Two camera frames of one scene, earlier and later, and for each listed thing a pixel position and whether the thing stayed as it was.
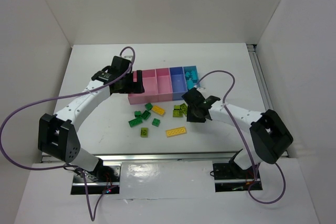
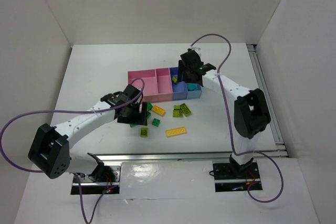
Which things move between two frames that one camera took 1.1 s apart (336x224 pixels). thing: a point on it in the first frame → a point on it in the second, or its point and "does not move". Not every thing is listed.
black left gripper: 138,82 → 134,116
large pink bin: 149,82 does not move
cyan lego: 190,84 does not move
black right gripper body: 193,104 → 187,74
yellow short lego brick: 158,110 does not move
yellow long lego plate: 176,131 does not move
